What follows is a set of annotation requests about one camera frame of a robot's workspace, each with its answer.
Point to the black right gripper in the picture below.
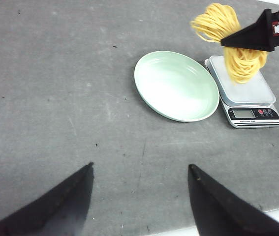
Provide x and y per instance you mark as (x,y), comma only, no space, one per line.
(262,35)

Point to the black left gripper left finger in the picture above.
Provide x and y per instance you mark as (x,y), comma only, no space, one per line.
(62,211)

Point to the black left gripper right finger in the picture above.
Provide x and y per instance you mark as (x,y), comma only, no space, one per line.
(219,212)

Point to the yellow vermicelli noodle bundle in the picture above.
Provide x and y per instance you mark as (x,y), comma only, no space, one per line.
(218,22)

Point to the silver digital kitchen scale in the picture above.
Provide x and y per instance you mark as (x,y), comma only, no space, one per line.
(248,105)

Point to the light green round plate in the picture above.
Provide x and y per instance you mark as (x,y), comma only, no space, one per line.
(176,86)

